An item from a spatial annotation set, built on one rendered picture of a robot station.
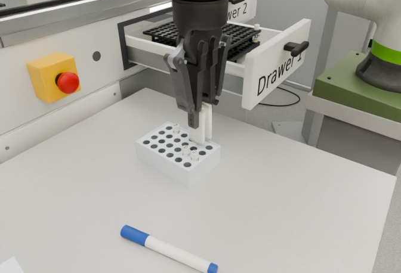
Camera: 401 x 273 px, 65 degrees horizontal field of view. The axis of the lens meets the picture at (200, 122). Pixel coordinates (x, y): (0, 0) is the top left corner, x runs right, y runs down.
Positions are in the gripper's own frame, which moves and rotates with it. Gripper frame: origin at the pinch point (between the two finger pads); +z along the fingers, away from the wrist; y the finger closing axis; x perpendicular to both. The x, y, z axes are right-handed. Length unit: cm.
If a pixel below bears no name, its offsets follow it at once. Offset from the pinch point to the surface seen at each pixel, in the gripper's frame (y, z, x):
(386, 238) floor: 80, 84, -35
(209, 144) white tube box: 0.6, 4.2, -1.4
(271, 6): 187, 26, 85
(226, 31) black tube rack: 27.4, -6.2, 14.4
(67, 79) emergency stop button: -9.8, -4.9, 22.3
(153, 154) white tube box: -7.1, 4.6, 4.4
